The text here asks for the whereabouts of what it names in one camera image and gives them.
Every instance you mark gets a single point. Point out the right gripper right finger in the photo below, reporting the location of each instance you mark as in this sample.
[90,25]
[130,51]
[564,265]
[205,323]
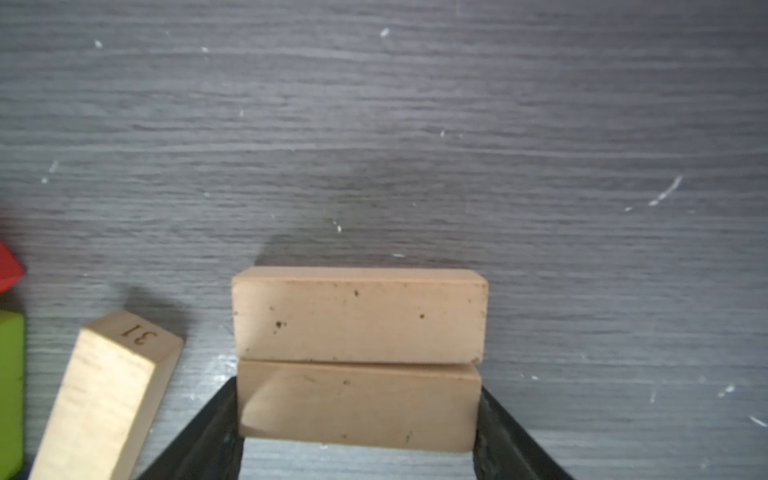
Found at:
[504,450]

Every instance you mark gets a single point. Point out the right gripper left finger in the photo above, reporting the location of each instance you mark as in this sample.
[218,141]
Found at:
[209,447]

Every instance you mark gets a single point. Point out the natural wood block 29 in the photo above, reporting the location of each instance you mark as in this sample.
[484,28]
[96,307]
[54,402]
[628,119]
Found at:
[416,407]

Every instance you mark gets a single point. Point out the natural wood block 31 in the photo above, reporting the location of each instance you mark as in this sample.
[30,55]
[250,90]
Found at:
[115,380]

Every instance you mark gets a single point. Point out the natural wood block 58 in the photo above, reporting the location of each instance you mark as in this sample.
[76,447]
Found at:
[360,315]

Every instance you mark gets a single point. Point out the lime green wood block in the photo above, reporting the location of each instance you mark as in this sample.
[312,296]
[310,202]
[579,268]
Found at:
[12,393]

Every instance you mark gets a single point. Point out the red arch wood block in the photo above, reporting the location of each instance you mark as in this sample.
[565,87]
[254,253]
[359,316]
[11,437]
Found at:
[11,271]

